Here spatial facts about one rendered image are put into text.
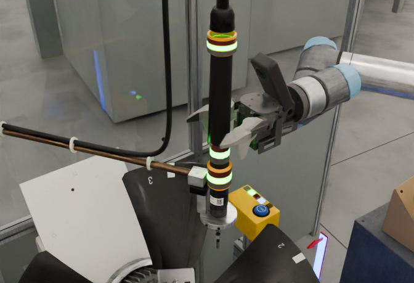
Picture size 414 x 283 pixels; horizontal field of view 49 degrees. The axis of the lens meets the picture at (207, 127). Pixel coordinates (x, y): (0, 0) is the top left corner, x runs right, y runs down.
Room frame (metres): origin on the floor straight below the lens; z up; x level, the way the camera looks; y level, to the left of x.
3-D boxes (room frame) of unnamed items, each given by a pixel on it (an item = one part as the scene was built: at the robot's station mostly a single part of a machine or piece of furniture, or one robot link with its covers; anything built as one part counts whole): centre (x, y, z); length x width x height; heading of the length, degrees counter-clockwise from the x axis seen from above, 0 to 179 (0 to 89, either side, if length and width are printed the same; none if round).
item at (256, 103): (0.69, -0.11, 1.64); 0.12 x 0.08 x 0.09; 126
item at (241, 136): (0.60, -0.06, 1.64); 0.09 x 0.03 x 0.06; 147
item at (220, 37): (0.62, -0.02, 1.81); 0.04 x 0.04 x 0.03
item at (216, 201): (0.62, -0.02, 1.66); 0.04 x 0.04 x 0.46
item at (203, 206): (0.63, -0.01, 1.50); 0.09 x 0.07 x 0.10; 71
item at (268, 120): (0.64, -0.09, 1.66); 0.09 x 0.05 x 0.02; 147
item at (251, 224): (1.07, -0.14, 1.02); 0.16 x 0.10 x 0.11; 36
